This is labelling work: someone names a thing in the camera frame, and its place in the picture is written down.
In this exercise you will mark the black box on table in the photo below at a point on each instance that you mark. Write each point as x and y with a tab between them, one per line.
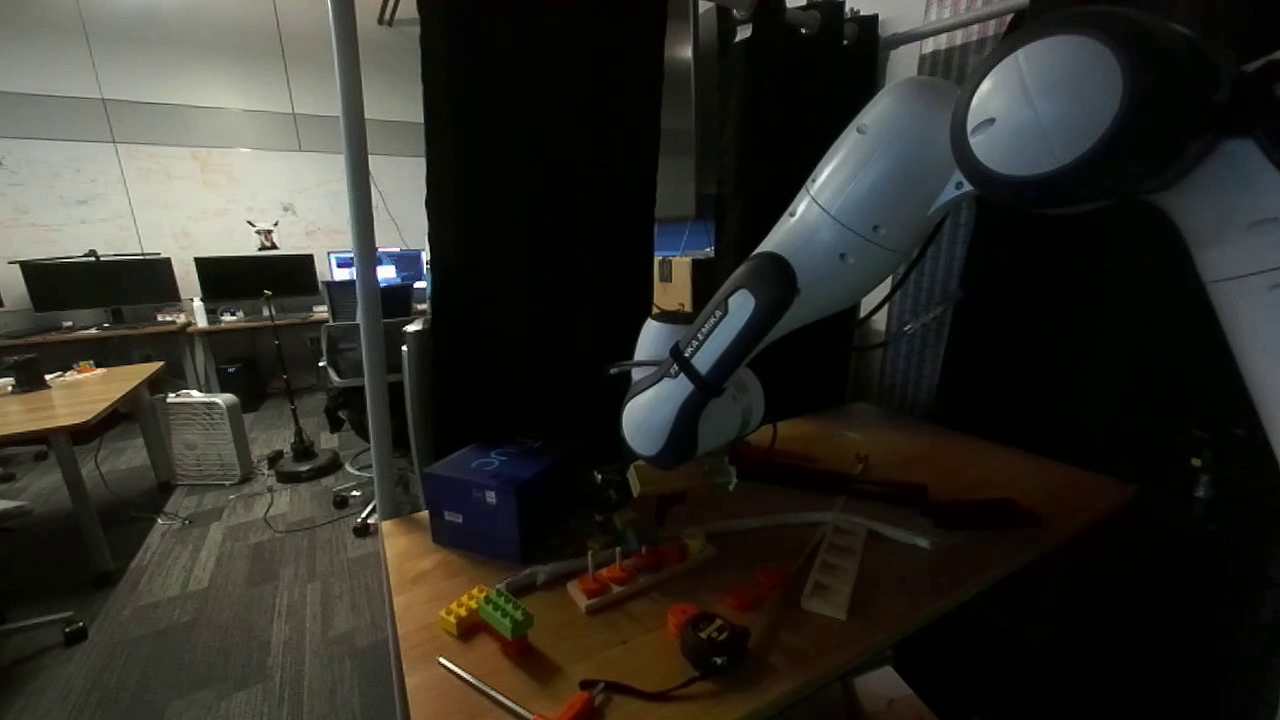
487	506

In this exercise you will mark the white hard case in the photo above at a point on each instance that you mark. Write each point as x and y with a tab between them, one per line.
207	443

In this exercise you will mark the blue lit monitor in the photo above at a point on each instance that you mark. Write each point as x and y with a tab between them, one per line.
385	268

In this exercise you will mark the yellow toy brick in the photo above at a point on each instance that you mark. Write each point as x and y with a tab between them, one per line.
461	614

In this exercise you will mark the long dark desk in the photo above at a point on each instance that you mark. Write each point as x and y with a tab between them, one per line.
133	328

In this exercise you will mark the dark long plank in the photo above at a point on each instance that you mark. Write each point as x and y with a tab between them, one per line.
935	506

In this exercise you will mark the wooden desk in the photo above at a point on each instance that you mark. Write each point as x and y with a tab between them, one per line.
66	400

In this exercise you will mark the white wooden compartment tray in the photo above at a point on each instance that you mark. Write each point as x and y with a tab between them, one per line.
830	609

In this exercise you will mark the black tape measure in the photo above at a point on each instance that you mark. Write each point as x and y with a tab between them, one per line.
713	642

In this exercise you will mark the black computer monitor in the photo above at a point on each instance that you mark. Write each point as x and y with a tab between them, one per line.
95	281
254	281

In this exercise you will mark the silver metal rod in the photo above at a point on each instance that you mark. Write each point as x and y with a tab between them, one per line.
487	684

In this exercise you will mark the grey metal pole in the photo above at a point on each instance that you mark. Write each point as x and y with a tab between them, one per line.
363	265

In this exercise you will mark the blue poster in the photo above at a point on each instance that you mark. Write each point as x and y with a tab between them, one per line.
683	240

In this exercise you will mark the small drone figure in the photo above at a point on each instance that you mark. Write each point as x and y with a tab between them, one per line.
266	236

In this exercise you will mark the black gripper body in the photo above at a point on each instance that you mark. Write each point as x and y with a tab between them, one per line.
683	512

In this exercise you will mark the tall cardboard box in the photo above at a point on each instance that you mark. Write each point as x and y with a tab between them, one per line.
673	286

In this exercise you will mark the black floor stand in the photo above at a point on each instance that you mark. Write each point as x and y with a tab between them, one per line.
306	465

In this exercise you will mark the wooden peg board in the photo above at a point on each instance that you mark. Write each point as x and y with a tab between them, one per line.
642	585

